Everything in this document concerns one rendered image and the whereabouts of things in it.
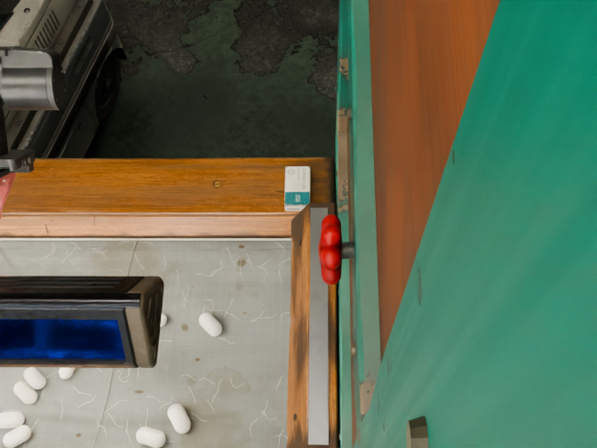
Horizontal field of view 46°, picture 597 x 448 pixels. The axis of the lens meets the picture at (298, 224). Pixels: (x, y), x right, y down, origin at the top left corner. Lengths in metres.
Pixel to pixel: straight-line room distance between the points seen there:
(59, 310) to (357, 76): 0.30
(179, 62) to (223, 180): 1.13
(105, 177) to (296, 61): 1.12
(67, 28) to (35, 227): 0.80
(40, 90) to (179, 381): 0.40
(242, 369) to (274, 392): 0.05
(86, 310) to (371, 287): 0.27
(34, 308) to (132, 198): 0.44
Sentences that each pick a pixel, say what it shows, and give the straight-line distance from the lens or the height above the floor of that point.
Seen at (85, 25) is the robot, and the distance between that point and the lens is 1.79.
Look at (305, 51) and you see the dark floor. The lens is 2.08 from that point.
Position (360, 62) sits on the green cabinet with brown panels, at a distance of 0.46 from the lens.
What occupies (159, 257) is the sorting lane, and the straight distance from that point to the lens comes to 0.99.
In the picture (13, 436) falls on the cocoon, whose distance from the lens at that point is 0.96.
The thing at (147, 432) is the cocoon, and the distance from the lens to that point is 0.91.
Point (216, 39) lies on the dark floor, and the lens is 2.13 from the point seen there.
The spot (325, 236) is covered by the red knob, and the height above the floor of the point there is 1.26.
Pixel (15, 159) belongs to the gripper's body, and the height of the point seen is 0.94.
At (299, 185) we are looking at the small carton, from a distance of 0.96.
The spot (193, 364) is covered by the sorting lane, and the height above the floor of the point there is 0.74.
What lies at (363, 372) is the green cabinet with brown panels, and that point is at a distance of 0.38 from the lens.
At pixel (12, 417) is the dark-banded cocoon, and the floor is 0.76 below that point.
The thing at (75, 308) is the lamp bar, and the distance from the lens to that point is 0.59.
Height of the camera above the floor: 1.64
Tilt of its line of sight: 66 degrees down
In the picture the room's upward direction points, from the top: 4 degrees counter-clockwise
